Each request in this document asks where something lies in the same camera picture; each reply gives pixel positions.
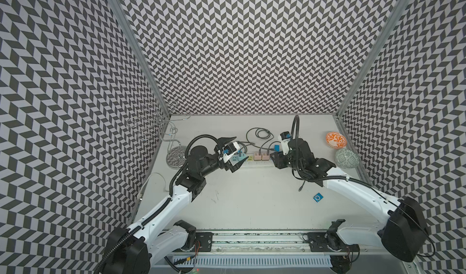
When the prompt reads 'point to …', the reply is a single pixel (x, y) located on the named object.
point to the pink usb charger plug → (256, 157)
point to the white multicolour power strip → (250, 162)
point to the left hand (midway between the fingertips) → (239, 147)
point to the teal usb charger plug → (243, 155)
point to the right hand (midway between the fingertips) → (275, 156)
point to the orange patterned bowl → (335, 140)
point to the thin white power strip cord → (140, 194)
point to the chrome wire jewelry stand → (156, 122)
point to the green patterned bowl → (347, 159)
